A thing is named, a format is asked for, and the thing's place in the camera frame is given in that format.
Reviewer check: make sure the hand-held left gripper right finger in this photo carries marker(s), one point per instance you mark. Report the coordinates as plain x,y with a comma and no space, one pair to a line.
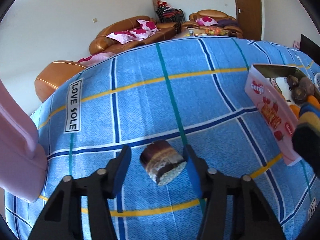
193,170

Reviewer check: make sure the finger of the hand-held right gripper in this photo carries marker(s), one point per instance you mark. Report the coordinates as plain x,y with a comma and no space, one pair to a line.
306,142
310,108

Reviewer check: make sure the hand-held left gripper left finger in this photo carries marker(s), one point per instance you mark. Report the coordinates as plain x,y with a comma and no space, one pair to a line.
122,170

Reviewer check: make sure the large orange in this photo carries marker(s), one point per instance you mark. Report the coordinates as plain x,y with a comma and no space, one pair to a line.
314,101

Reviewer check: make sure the small orange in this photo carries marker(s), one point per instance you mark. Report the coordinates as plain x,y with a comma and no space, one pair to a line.
294,110

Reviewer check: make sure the dark brown round fruit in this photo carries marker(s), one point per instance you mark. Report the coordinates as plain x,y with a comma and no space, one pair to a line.
298,95
292,80

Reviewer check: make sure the purple-brown passion fruit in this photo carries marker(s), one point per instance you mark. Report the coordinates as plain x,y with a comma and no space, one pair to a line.
307,86

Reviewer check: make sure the layered chocolate sandwich cake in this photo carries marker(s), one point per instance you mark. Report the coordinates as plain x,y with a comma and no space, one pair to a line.
160,160

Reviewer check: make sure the pink cardboard box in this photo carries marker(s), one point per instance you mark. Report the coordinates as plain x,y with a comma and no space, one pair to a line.
265,100

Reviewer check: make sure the white cup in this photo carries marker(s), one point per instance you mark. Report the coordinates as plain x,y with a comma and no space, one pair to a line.
318,80

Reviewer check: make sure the blue plaid blanket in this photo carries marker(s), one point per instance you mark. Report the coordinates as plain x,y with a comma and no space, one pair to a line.
140,100

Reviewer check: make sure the white fabric label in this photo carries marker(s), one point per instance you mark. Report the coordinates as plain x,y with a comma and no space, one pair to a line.
73,106

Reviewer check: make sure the pink plastic jug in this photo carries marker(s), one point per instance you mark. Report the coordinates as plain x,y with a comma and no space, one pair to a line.
17,160

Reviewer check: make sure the pink floral cloth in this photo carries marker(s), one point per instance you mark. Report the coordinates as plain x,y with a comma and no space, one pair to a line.
95,57

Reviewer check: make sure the brown wooden door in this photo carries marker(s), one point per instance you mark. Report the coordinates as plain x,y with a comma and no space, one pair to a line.
247,7

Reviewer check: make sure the purple blanket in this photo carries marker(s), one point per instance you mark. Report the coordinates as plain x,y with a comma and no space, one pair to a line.
227,22

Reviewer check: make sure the plate of fruit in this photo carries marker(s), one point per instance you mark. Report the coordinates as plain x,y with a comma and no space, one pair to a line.
216,32

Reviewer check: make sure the long brown leather sofa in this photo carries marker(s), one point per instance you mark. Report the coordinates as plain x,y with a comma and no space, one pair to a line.
110,43

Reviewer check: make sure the pink floral pillow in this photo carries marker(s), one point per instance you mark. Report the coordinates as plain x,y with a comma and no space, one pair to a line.
147,25
120,36
141,33
206,20

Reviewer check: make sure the brown leather armchair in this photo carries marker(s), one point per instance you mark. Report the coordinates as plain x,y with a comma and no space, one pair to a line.
212,13

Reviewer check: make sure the coffee table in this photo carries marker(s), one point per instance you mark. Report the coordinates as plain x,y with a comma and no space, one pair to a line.
185,34

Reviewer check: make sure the stack of black chairs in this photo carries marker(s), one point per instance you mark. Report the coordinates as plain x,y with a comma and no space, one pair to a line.
170,15

